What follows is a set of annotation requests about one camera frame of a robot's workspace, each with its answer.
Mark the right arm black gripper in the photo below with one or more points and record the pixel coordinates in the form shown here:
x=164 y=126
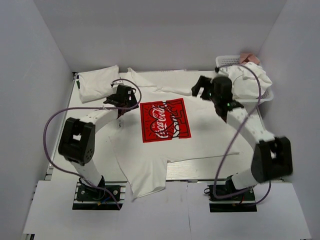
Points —
x=204 y=83

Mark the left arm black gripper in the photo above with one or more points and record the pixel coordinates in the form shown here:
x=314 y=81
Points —
x=132 y=102

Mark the white Coca-Cola print t-shirt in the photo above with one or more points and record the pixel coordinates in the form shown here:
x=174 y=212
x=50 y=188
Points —
x=169 y=126

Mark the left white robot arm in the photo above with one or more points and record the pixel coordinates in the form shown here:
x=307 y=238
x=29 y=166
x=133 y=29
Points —
x=77 y=143

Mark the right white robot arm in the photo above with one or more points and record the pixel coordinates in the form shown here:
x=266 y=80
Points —
x=272 y=155

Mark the crumpled white t-shirt in basket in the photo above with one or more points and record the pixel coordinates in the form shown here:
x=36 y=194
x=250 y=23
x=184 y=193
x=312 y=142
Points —
x=244 y=83

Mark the white plastic laundry basket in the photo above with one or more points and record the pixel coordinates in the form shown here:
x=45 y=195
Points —
x=223 y=61

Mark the folded white t-shirt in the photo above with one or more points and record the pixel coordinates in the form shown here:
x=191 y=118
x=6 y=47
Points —
x=96 y=84

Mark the pink cloth behind basket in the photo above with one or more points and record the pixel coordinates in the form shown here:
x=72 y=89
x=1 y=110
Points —
x=248 y=57

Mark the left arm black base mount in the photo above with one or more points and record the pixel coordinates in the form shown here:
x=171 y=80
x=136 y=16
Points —
x=87 y=200

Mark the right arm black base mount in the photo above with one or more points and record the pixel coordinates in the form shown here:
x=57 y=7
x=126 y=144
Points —
x=243 y=203

